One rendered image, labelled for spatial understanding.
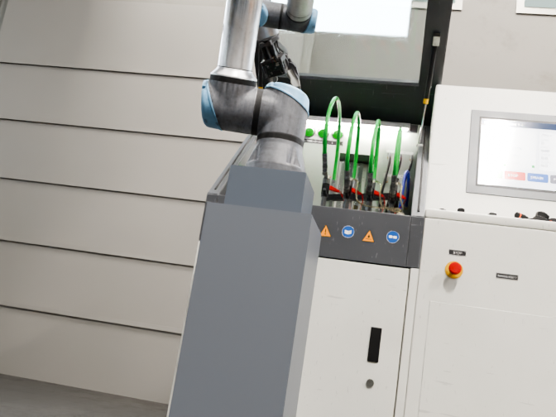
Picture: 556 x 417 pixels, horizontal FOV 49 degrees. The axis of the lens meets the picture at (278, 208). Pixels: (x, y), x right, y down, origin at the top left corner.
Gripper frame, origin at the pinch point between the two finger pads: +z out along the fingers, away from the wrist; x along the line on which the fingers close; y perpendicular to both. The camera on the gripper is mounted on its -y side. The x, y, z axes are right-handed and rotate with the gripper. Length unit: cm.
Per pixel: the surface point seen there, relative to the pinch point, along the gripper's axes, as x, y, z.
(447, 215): 45, 25, 41
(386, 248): 26, 33, 45
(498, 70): 71, -238, 83
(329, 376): 6, 60, 69
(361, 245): 19, 33, 42
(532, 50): 94, -250, 78
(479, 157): 56, -15, 42
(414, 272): 33, 37, 52
